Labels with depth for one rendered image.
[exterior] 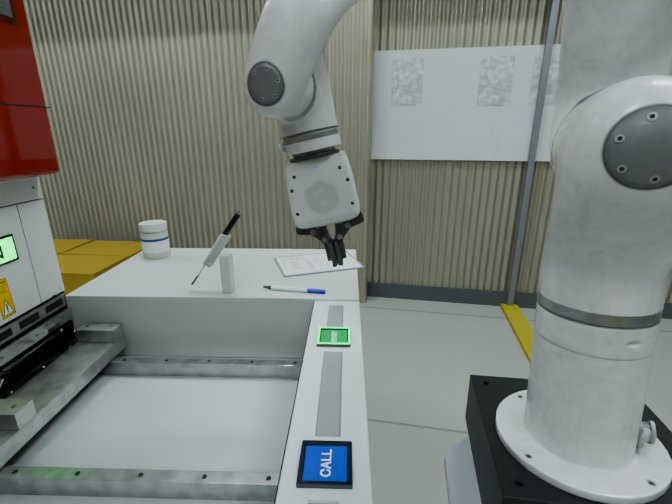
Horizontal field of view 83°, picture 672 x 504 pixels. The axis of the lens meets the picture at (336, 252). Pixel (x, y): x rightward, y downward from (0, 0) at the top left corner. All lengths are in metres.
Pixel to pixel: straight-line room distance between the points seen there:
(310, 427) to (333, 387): 0.08
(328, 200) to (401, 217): 2.42
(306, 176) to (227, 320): 0.42
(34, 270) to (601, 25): 0.95
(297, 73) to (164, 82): 3.03
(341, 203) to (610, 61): 0.34
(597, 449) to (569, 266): 0.21
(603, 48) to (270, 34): 0.35
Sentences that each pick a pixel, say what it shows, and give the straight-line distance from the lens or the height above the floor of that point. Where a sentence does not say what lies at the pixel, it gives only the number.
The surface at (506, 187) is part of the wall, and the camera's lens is 3.01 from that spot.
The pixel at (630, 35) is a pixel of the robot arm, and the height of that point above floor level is 1.39.
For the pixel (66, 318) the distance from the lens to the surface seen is 0.99.
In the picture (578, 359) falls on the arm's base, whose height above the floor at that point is 1.06.
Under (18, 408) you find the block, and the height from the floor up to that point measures 0.91.
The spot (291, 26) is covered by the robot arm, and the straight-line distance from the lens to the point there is 0.47.
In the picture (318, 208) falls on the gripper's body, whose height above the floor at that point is 1.19.
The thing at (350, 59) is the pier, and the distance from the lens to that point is 2.81.
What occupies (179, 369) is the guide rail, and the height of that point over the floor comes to 0.84.
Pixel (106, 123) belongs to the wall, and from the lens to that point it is 3.80.
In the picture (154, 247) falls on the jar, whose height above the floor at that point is 1.00.
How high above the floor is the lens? 1.30
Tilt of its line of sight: 18 degrees down
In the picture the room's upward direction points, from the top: straight up
